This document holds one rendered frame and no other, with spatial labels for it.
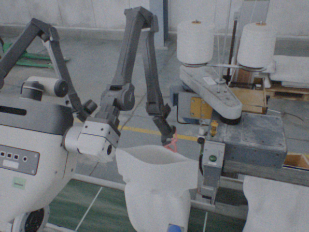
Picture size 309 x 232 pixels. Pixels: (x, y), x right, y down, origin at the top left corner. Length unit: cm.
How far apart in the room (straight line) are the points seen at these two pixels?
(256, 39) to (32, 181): 96
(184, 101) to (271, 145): 55
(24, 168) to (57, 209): 123
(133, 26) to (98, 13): 599
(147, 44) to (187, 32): 17
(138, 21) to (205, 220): 140
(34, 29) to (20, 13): 709
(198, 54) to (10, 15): 787
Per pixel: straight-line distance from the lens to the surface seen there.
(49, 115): 87
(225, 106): 107
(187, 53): 114
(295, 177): 136
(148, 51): 111
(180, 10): 623
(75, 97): 138
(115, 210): 199
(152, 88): 114
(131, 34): 100
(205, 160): 103
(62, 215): 208
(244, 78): 142
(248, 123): 113
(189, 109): 142
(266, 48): 114
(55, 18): 776
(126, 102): 89
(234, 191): 178
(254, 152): 105
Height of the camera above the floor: 197
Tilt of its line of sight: 34 degrees down
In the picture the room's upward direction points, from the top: 3 degrees counter-clockwise
